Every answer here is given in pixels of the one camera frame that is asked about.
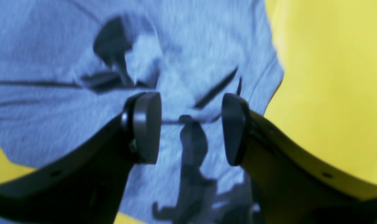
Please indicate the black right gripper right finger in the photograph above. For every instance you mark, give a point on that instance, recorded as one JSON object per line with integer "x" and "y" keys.
{"x": 293, "y": 186}

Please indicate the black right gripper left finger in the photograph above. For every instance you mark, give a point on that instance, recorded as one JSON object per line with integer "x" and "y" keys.
{"x": 86, "y": 186}

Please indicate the grey t-shirt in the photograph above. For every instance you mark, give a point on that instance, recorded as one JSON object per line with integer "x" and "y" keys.
{"x": 67, "y": 67}

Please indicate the yellow table cloth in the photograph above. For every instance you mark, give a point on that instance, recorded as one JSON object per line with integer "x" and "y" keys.
{"x": 327, "y": 100}

